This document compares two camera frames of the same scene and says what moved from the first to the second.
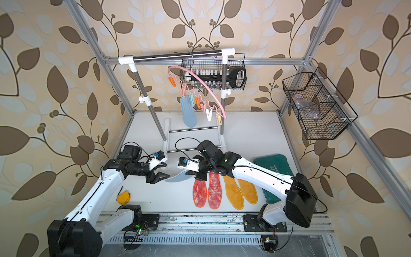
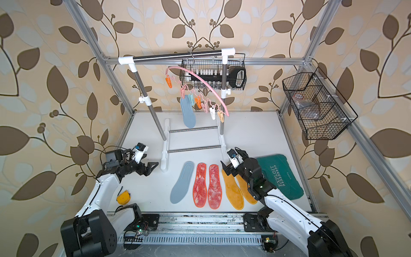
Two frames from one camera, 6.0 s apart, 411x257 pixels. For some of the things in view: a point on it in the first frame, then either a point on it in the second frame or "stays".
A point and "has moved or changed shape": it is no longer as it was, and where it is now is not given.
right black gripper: [202, 176] to [230, 168]
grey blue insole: [180, 178] has moved or changed shape
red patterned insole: [199, 193] stays
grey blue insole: [189, 112] stays
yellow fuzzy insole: [234, 193] stays
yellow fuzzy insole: [249, 190] stays
